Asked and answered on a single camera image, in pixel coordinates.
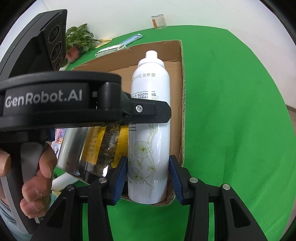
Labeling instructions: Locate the white spray bottle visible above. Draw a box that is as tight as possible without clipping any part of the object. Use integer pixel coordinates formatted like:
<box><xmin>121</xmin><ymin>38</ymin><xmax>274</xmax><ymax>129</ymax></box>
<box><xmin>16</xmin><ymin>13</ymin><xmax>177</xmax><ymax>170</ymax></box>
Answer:
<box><xmin>127</xmin><ymin>50</ymin><xmax>170</xmax><ymax>204</ymax></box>

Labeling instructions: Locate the grey left jacket sleeve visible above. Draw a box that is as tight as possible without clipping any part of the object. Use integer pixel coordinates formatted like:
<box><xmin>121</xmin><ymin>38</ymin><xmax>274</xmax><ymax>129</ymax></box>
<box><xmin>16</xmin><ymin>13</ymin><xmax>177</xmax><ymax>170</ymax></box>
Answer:
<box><xmin>1</xmin><ymin>199</ymin><xmax>32</xmax><ymax>241</ymax></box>

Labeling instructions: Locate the brown cardboard box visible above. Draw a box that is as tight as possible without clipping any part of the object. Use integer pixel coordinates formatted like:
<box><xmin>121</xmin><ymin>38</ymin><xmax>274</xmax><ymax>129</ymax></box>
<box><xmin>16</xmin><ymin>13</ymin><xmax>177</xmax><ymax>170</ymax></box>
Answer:
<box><xmin>70</xmin><ymin>39</ymin><xmax>187</xmax><ymax>208</ymax></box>

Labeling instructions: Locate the colourful printed box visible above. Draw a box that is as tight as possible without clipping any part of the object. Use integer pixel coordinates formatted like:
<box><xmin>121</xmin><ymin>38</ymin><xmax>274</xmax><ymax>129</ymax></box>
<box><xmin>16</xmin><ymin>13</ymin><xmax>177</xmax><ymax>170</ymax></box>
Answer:
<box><xmin>51</xmin><ymin>128</ymin><xmax>67</xmax><ymax>158</ymax></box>

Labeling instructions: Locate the potted green plant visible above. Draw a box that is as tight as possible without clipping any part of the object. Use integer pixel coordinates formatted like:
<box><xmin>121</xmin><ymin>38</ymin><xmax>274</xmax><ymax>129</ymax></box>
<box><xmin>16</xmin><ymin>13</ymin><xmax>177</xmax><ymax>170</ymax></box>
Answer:
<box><xmin>62</xmin><ymin>23</ymin><xmax>99</xmax><ymax>67</ymax></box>

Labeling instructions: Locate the white handheld fan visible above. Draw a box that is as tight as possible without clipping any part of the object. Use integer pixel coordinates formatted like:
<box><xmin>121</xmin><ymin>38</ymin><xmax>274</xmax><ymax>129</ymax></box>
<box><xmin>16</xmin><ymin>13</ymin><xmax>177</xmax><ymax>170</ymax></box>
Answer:
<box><xmin>51</xmin><ymin>173</ymin><xmax>78</xmax><ymax>191</ymax></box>

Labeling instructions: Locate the light blue packet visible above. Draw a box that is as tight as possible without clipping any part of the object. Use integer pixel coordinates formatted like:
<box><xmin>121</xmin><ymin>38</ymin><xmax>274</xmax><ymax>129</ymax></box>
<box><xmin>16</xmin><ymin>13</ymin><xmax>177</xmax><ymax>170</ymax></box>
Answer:
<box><xmin>120</xmin><ymin>34</ymin><xmax>142</xmax><ymax>46</ymax></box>

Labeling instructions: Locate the person's left hand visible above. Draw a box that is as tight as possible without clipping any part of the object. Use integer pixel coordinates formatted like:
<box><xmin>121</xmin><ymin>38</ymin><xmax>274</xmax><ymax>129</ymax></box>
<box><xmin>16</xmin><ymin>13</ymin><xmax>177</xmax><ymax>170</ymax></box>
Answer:
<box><xmin>1</xmin><ymin>143</ymin><xmax>57</xmax><ymax>222</ymax></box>

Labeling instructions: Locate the silver metal cylinder can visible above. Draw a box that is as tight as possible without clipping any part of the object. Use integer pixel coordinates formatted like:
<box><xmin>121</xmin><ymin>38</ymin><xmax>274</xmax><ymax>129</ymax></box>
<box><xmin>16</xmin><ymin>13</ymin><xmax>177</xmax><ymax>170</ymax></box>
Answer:
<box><xmin>57</xmin><ymin>127</ymin><xmax>95</xmax><ymax>184</ymax></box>

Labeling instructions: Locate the green table cloth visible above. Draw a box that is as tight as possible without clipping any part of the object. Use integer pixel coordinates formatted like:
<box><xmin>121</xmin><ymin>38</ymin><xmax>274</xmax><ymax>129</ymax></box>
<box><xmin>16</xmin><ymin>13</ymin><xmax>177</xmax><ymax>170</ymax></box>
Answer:
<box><xmin>139</xmin><ymin>26</ymin><xmax>295</xmax><ymax>240</ymax></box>

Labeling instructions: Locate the yellow cloth by plant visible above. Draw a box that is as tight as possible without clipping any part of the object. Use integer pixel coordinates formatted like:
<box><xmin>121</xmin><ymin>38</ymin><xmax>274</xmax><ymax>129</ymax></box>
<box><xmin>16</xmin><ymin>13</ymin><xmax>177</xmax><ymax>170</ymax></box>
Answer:
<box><xmin>99</xmin><ymin>38</ymin><xmax>113</xmax><ymax>44</ymax></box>

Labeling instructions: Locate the small clear jar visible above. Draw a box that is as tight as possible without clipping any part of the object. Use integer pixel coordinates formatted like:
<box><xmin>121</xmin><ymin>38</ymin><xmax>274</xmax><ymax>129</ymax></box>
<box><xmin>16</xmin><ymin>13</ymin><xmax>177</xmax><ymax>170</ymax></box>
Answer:
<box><xmin>152</xmin><ymin>14</ymin><xmax>167</xmax><ymax>29</ymax></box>

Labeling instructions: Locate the white green carton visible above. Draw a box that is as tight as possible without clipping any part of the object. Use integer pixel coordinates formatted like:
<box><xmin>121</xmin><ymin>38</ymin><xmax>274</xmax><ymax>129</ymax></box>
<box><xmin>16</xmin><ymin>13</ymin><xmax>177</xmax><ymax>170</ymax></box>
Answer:
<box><xmin>95</xmin><ymin>44</ymin><xmax>126</xmax><ymax>58</ymax></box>

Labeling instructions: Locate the yellow labelled jar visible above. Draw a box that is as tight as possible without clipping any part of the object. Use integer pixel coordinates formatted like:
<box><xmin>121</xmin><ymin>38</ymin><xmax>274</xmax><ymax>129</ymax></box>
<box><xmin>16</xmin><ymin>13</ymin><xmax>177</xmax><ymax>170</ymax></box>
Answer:
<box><xmin>81</xmin><ymin>125</ymin><xmax>128</xmax><ymax>183</ymax></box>

